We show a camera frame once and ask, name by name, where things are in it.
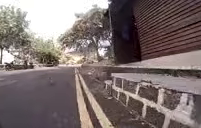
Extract dark vehicle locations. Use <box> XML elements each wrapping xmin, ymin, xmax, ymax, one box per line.
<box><xmin>45</xmin><ymin>61</ymin><xmax>60</xmax><ymax>68</ymax></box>

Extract large spreading tree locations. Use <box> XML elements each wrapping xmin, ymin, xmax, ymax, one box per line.
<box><xmin>57</xmin><ymin>5</ymin><xmax>115</xmax><ymax>64</ymax></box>

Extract grey asphalt road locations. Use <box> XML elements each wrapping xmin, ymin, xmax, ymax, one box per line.
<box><xmin>0</xmin><ymin>66</ymin><xmax>82</xmax><ymax>128</ymax></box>

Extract building with brown shutter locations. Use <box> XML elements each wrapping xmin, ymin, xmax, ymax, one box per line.
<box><xmin>108</xmin><ymin>0</ymin><xmax>201</xmax><ymax>80</ymax></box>

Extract dark roadside gutter strip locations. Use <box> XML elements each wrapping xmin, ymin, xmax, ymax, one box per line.
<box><xmin>78</xmin><ymin>65</ymin><xmax>164</xmax><ymax>128</ymax></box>

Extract stone block wall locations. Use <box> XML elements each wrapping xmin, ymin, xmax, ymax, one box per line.
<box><xmin>104</xmin><ymin>72</ymin><xmax>201</xmax><ymax>128</ymax></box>

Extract tall leafy tree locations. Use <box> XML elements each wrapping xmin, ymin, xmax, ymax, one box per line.
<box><xmin>0</xmin><ymin>4</ymin><xmax>35</xmax><ymax>65</ymax></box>

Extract double yellow painted line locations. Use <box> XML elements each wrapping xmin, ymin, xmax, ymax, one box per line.
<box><xmin>73</xmin><ymin>67</ymin><xmax>114</xmax><ymax>128</ymax></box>

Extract green bushes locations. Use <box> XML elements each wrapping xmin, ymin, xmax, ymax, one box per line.
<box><xmin>28</xmin><ymin>36</ymin><xmax>64</xmax><ymax>66</ymax></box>

